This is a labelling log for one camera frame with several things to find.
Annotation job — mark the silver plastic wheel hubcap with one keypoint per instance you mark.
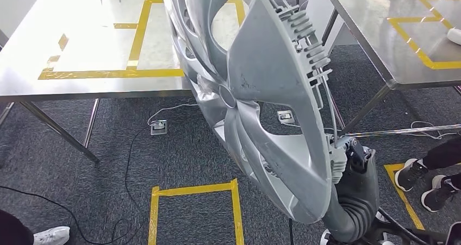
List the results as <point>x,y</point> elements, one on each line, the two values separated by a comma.
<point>273,67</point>

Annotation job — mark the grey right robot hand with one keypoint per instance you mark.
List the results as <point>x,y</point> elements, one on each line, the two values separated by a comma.
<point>360,178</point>

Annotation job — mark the white partition panel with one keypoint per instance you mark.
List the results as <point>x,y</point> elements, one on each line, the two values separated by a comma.
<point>18,2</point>
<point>317,6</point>

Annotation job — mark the white rounded object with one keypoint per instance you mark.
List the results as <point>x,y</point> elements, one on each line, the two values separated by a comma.
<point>455,36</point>

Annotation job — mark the steel workbench table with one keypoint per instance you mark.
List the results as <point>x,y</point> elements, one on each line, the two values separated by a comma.
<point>396,56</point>
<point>90,38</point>

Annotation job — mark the metal floor socket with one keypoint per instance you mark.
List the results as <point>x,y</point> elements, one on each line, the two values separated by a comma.
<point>285,117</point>
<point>159,127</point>

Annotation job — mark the yellow floor tape marking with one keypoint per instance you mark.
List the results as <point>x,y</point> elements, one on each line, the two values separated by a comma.
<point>402,196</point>
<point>194,190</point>

